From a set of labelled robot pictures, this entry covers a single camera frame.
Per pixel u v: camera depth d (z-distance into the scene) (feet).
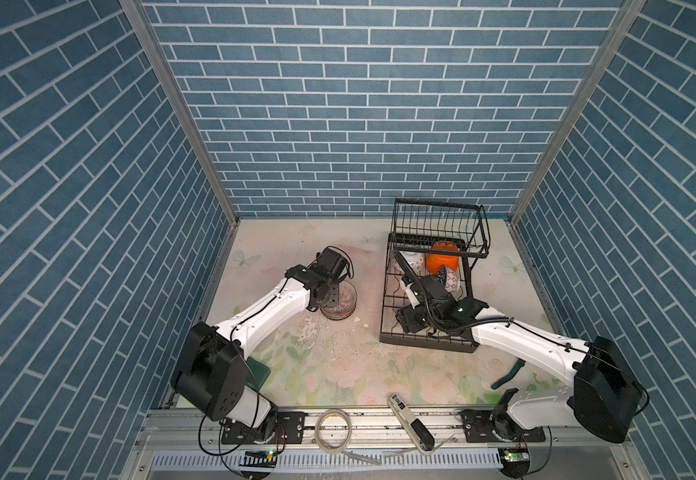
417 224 3.06
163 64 2.58
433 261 3.25
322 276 2.04
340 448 2.32
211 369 1.39
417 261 3.28
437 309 2.07
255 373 2.75
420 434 2.26
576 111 2.87
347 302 2.98
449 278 2.94
